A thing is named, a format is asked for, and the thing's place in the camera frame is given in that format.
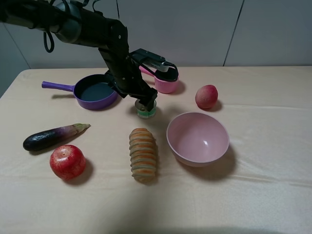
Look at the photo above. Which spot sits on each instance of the red apple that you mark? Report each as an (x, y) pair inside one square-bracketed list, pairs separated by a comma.
[(67, 162)]

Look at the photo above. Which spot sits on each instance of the striped bread loaf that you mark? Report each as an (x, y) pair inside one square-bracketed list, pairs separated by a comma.
[(143, 155)]

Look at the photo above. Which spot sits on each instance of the purple frying pan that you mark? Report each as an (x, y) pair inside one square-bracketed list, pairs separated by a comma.
[(92, 92)]

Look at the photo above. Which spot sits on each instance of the pink bowl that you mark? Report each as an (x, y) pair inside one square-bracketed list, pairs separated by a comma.
[(197, 139)]

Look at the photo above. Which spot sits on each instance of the pink saucepan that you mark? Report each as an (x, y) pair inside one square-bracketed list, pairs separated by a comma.
[(161, 86)]

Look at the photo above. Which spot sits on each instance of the purple eggplant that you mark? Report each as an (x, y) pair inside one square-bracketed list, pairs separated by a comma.
[(48, 138)]

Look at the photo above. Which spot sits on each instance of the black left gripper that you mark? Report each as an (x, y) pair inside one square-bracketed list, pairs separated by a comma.
[(126, 76)]

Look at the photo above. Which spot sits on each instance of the green tin can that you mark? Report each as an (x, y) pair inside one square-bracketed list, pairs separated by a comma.
[(142, 111)]

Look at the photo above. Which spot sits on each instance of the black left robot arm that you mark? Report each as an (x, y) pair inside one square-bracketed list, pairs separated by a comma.
[(73, 24)]

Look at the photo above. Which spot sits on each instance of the peach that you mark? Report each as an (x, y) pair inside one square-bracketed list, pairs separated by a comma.
[(206, 96)]

